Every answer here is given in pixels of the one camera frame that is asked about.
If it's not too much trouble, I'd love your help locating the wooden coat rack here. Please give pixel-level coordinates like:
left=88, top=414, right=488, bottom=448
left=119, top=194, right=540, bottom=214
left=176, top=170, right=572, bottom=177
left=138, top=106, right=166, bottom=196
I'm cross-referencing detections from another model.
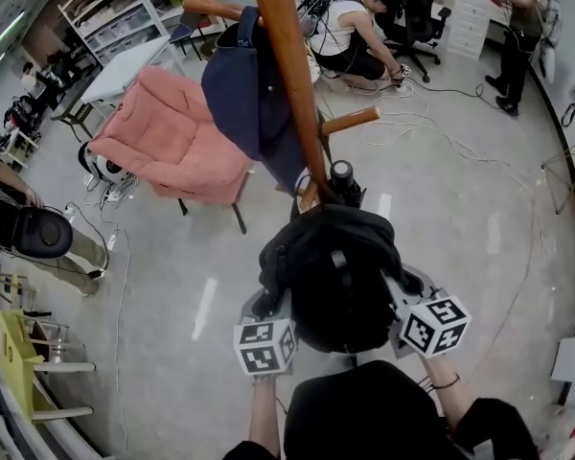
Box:
left=181, top=0, right=381, bottom=213

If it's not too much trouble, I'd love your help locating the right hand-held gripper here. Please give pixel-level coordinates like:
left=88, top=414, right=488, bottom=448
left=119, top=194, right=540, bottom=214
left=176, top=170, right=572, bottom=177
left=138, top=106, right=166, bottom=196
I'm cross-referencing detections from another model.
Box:
left=381, top=265, right=473, bottom=359

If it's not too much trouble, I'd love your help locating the person's black clothed torso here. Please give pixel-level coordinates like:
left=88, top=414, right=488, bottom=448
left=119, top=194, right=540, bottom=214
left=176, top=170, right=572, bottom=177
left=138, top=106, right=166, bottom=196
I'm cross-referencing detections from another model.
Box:
left=222, top=359, right=541, bottom=460

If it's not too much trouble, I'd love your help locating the yellow stool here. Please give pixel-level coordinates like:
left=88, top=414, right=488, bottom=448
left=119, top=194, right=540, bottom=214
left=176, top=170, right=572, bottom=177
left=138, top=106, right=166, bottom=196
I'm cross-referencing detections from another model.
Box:
left=0, top=309, right=44, bottom=424

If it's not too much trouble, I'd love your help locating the black small table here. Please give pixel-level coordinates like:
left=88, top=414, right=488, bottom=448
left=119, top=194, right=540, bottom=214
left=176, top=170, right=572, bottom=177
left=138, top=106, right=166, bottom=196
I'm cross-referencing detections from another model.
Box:
left=50, top=77, right=102, bottom=143

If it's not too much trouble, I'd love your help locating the black plastic chair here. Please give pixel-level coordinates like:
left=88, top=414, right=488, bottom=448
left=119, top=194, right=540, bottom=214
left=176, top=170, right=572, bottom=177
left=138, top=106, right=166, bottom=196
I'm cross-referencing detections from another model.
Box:
left=170, top=10, right=208, bottom=61

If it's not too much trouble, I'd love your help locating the black headphone carrying case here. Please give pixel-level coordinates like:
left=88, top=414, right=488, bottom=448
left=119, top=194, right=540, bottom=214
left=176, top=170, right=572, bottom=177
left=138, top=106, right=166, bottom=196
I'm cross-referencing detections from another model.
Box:
left=16, top=205, right=74, bottom=260

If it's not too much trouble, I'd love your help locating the black wristband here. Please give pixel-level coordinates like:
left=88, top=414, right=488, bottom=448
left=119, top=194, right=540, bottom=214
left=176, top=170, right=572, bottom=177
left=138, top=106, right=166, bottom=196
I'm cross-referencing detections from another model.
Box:
left=428, top=373, right=461, bottom=391

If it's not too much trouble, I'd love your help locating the white rectangular table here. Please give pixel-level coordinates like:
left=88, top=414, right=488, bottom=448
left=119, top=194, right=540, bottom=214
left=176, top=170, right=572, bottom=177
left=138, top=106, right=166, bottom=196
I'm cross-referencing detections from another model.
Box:
left=80, top=34, right=173, bottom=107

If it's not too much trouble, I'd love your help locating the navy hanging bag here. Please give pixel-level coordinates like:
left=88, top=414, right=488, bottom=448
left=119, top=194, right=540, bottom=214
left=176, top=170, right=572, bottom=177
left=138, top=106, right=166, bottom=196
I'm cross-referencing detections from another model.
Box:
left=200, top=6, right=312, bottom=196

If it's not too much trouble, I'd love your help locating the white hutch cabinet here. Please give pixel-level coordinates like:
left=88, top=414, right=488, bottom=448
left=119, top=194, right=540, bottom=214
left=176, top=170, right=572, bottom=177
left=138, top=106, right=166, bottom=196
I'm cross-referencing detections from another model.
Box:
left=448, top=0, right=514, bottom=61

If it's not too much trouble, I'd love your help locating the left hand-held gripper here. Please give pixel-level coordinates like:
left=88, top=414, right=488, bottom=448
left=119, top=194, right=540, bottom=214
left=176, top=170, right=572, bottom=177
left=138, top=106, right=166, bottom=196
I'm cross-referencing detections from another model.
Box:
left=233, top=288, right=298, bottom=377

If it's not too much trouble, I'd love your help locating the person's left forearm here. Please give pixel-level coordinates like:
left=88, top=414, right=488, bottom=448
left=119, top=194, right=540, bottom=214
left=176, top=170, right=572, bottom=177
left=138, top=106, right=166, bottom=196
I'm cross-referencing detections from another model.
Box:
left=247, top=374, right=282, bottom=454

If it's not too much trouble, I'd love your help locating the black folded umbrella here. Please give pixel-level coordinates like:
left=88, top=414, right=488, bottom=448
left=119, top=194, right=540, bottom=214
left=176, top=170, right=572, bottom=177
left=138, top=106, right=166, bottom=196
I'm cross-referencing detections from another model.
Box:
left=323, top=159, right=365, bottom=210

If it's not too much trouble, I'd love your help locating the yellow wooden chair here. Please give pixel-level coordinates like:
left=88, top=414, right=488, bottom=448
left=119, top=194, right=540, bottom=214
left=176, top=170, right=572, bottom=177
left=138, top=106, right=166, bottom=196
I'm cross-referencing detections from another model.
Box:
left=23, top=313, right=97, bottom=424

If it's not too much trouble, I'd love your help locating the white round pet carrier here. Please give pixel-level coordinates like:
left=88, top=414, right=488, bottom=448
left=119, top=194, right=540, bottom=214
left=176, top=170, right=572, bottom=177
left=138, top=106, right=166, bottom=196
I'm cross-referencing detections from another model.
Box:
left=78, top=140, right=131, bottom=184

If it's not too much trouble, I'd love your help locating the person's right forearm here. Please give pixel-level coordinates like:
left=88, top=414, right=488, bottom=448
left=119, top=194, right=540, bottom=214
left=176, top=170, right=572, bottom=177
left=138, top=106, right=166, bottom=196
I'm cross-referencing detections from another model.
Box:
left=419, top=355, right=475, bottom=433

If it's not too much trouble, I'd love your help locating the white metal storage shelf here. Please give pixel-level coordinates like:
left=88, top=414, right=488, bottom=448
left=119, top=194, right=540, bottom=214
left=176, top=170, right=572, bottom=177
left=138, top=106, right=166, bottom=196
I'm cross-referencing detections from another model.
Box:
left=57, top=0, right=212, bottom=66

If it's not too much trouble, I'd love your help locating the pink padded armchair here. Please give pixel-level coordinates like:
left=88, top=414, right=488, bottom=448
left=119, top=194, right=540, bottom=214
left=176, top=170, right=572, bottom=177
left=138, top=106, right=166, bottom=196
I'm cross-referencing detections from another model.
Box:
left=86, top=64, right=255, bottom=234

